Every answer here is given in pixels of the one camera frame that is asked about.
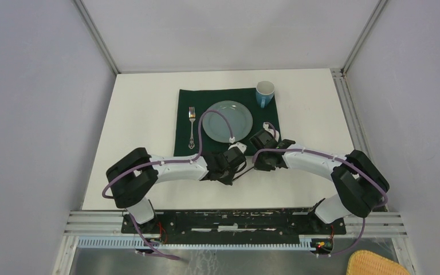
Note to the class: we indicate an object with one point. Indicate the yellow woven basket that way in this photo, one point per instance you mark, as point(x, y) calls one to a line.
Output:
point(366, 262)

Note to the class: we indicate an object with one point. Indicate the dark green cloth placemat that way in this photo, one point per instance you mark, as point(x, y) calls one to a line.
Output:
point(203, 99)

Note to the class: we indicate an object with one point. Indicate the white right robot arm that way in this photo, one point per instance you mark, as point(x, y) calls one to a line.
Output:
point(359, 184)

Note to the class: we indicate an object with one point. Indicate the teal ceramic dinner plate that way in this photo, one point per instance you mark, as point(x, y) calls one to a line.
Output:
point(238, 116)

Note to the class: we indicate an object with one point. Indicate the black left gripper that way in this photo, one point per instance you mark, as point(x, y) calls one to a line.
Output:
point(227, 180)

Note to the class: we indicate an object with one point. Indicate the blue ceramic mug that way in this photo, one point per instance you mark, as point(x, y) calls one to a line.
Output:
point(264, 93)

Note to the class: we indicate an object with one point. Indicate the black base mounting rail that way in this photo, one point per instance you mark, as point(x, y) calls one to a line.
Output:
point(238, 226)

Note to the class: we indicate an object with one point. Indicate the black spoon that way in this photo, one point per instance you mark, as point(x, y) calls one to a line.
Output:
point(240, 175)

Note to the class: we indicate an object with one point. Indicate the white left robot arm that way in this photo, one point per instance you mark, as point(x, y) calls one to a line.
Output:
point(132, 177)

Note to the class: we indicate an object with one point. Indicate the silver fork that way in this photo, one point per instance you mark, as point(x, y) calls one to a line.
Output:
point(192, 118)

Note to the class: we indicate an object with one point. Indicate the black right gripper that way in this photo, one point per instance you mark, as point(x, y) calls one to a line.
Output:
point(259, 165)

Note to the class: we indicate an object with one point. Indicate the aluminium frame rails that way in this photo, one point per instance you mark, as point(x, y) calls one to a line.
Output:
point(105, 242)

